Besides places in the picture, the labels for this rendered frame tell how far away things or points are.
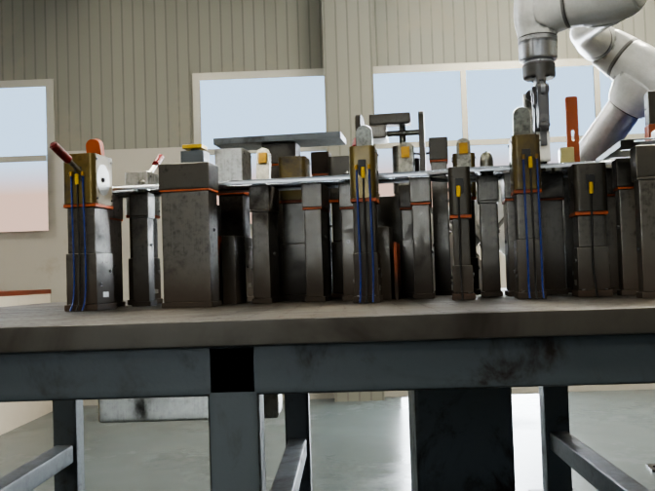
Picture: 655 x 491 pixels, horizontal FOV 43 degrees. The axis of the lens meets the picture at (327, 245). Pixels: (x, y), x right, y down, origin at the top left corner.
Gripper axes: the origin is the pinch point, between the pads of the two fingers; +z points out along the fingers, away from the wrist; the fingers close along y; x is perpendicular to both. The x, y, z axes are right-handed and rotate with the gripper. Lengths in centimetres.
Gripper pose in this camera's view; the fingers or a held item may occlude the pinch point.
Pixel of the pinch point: (542, 149)
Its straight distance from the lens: 199.7
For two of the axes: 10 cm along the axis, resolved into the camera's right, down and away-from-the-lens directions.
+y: 1.4, 0.3, 9.9
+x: -9.9, 0.4, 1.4
